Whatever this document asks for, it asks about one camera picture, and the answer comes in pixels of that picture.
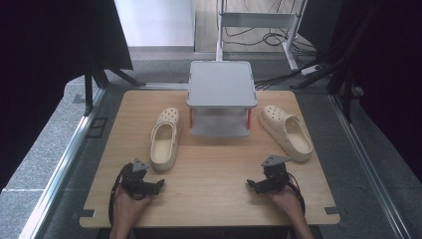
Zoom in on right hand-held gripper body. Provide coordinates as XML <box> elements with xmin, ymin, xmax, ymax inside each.
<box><xmin>260</xmin><ymin>154</ymin><xmax>293</xmax><ymax>194</ymax></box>

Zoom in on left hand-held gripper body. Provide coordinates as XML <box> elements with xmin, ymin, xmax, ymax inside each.
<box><xmin>119</xmin><ymin>157</ymin><xmax>154</xmax><ymax>200</ymax></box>

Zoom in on person's left hand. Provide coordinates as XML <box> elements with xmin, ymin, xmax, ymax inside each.
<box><xmin>112</xmin><ymin>185</ymin><xmax>152</xmax><ymax>218</ymax></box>

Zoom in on cream clog shoe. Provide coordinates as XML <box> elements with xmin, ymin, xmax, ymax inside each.
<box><xmin>149</xmin><ymin>107</ymin><xmax>182</xmax><ymax>172</ymax></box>
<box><xmin>258</xmin><ymin>105</ymin><xmax>315</xmax><ymax>163</ymax></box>

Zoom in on grey two-tier shoe rack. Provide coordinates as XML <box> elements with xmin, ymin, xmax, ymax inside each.
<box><xmin>186</xmin><ymin>60</ymin><xmax>259</xmax><ymax>138</ymax></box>

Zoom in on black metal stand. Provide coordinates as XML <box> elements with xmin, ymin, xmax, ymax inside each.
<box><xmin>290</xmin><ymin>49</ymin><xmax>357</xmax><ymax>124</ymax></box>
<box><xmin>83</xmin><ymin>54</ymin><xmax>147</xmax><ymax>118</ymax></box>

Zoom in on white power strip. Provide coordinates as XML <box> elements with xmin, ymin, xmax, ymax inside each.
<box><xmin>300</xmin><ymin>64</ymin><xmax>322</xmax><ymax>76</ymax></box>

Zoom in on black curtain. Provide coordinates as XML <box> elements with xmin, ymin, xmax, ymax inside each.
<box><xmin>297</xmin><ymin>0</ymin><xmax>422</xmax><ymax>183</ymax></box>
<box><xmin>0</xmin><ymin>0</ymin><xmax>134</xmax><ymax>192</ymax></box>

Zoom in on white metal stand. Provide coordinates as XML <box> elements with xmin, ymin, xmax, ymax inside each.
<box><xmin>215</xmin><ymin>0</ymin><xmax>308</xmax><ymax>72</ymax></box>

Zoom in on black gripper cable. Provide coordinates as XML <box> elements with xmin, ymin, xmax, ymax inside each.
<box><xmin>287</xmin><ymin>172</ymin><xmax>307</xmax><ymax>216</ymax></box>
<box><xmin>107</xmin><ymin>162</ymin><xmax>132</xmax><ymax>227</ymax></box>

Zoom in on aluminium rail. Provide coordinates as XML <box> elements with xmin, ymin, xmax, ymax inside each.
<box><xmin>18</xmin><ymin>87</ymin><xmax>107</xmax><ymax>239</ymax></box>
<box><xmin>327</xmin><ymin>94</ymin><xmax>414</xmax><ymax>239</ymax></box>

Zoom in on black floor cables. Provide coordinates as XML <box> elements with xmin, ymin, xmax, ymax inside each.
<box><xmin>222</xmin><ymin>0</ymin><xmax>332</xmax><ymax>91</ymax></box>

